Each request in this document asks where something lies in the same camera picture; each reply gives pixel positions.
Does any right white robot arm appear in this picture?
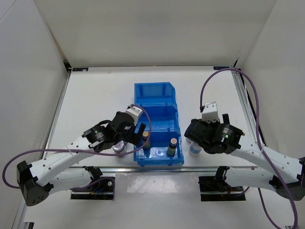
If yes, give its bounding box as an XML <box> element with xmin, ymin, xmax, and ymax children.
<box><xmin>184</xmin><ymin>114</ymin><xmax>305</xmax><ymax>201</ymax></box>

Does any right blue corner label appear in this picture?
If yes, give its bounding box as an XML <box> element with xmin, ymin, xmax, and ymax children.
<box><xmin>213</xmin><ymin>66</ymin><xmax>230</xmax><ymax>71</ymax></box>

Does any dark spice jar, front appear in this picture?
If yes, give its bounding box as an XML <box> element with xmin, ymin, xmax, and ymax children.
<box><xmin>112</xmin><ymin>141</ymin><xmax>127</xmax><ymax>157</ymax></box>

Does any right aluminium side rail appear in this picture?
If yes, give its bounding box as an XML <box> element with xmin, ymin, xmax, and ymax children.
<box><xmin>232</xmin><ymin>71</ymin><xmax>257</xmax><ymax>139</ymax></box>

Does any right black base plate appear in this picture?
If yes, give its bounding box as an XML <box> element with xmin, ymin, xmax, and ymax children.
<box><xmin>198</xmin><ymin>176</ymin><xmax>246</xmax><ymax>202</ymax></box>

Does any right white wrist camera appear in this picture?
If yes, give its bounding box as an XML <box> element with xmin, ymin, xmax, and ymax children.
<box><xmin>202</xmin><ymin>101</ymin><xmax>220</xmax><ymax>123</ymax></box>

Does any left blue corner label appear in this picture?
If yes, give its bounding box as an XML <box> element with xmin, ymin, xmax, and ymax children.
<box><xmin>72</xmin><ymin>67</ymin><xmax>89</xmax><ymax>72</ymax></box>

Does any blue-white shaker, rear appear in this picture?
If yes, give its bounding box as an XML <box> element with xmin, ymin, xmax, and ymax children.
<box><xmin>185</xmin><ymin>138</ymin><xmax>192</xmax><ymax>144</ymax></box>

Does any blue corner label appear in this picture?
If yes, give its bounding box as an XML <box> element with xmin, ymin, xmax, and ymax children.
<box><xmin>213</xmin><ymin>66</ymin><xmax>230</xmax><ymax>71</ymax></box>
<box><xmin>72</xmin><ymin>67</ymin><xmax>89</xmax><ymax>72</ymax></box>

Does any yellow-label brown bottle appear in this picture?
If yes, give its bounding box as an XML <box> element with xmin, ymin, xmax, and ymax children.
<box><xmin>167</xmin><ymin>138</ymin><xmax>178</xmax><ymax>157</ymax></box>
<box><xmin>142</xmin><ymin>131</ymin><xmax>150</xmax><ymax>150</ymax></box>

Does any blue-white shaker, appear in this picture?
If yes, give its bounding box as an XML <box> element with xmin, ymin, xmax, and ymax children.
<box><xmin>188</xmin><ymin>142</ymin><xmax>203</xmax><ymax>156</ymax></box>
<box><xmin>185</xmin><ymin>138</ymin><xmax>192</xmax><ymax>144</ymax></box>

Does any left aluminium side rail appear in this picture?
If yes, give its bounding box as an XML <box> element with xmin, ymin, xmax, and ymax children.
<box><xmin>32</xmin><ymin>69</ymin><xmax>70</xmax><ymax>149</ymax></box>

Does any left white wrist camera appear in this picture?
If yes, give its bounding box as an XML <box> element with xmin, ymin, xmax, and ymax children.
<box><xmin>125</xmin><ymin>105</ymin><xmax>143</xmax><ymax>125</ymax></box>

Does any blue three-compartment plastic bin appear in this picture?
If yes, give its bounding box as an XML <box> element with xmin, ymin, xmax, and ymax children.
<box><xmin>133</xmin><ymin>82</ymin><xmax>184</xmax><ymax>167</ymax></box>

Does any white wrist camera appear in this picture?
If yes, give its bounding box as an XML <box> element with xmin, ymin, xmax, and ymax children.
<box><xmin>202</xmin><ymin>101</ymin><xmax>220</xmax><ymax>123</ymax></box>
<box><xmin>125</xmin><ymin>105</ymin><xmax>143</xmax><ymax>125</ymax></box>

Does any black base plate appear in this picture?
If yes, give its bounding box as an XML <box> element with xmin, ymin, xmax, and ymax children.
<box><xmin>70</xmin><ymin>176</ymin><xmax>116</xmax><ymax>200</ymax></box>
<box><xmin>198</xmin><ymin>176</ymin><xmax>246</xmax><ymax>202</ymax></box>

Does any blue-white shaker, front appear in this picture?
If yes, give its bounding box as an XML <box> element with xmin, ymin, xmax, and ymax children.
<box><xmin>188</xmin><ymin>142</ymin><xmax>203</xmax><ymax>156</ymax></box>

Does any aluminium side rail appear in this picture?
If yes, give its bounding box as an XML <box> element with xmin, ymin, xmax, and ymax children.
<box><xmin>232</xmin><ymin>71</ymin><xmax>257</xmax><ymax>139</ymax></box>
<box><xmin>32</xmin><ymin>69</ymin><xmax>70</xmax><ymax>149</ymax></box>

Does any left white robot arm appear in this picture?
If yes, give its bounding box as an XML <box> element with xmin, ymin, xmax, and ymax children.
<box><xmin>17</xmin><ymin>106</ymin><xmax>146</xmax><ymax>207</ymax></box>

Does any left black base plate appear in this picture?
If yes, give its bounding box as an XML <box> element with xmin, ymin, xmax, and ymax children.
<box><xmin>70</xmin><ymin>176</ymin><xmax>116</xmax><ymax>200</ymax></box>

